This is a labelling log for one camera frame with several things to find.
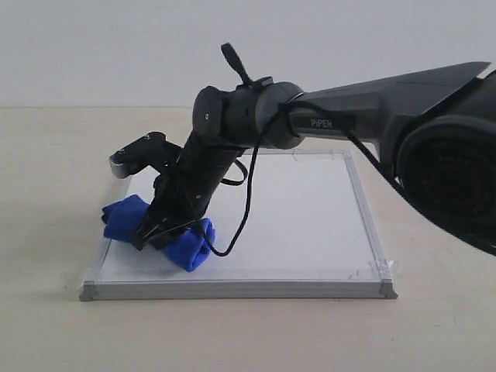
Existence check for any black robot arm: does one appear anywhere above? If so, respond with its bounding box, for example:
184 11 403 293
131 61 495 254

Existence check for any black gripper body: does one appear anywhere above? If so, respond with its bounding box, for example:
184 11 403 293
149 173 209 233

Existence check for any white aluminium-framed whiteboard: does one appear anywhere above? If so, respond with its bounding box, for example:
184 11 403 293
79 150 397 301

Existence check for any black cable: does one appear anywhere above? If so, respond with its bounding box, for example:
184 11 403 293
185 42 307 257

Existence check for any clear tape back-right corner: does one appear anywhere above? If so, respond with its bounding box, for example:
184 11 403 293
291 149 353 162

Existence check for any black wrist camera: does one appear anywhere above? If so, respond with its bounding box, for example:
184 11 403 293
108 132 182 179

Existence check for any blue microfiber cloth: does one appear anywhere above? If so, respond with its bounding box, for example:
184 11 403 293
101 195 211 272

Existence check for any clear tape front-left corner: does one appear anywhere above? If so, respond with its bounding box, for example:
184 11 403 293
62 267 101 291

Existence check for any clear tape front-right corner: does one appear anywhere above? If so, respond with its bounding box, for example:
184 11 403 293
347 259 400 281

